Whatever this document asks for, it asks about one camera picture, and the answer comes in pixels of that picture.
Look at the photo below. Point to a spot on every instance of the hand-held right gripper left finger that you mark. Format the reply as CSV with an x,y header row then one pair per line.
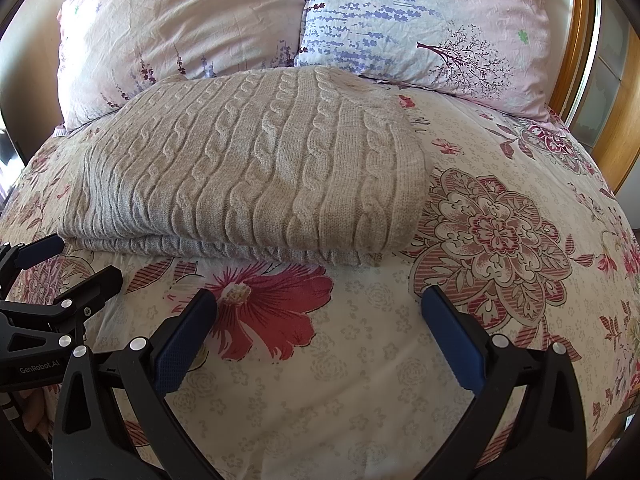
x,y
182,346

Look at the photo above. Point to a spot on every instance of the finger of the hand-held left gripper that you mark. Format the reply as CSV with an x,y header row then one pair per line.
x,y
97,285
36,252

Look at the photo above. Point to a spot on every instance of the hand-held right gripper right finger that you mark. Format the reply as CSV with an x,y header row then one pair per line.
x,y
450,341

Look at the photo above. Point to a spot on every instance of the beige quilted blanket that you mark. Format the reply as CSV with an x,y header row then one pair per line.
x,y
250,165

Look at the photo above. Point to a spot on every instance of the floral printed duvet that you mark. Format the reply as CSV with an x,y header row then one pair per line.
x,y
350,360

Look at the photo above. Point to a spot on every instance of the pink lavender print pillow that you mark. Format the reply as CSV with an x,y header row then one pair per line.
x,y
175,25

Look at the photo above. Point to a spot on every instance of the wooden bed headboard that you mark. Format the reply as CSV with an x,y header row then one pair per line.
x,y
575,50

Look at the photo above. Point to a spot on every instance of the pink tree print pillow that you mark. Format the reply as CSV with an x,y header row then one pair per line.
x,y
425,20

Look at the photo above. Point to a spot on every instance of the frosted glass wardrobe door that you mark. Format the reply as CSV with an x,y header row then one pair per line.
x,y
607,60

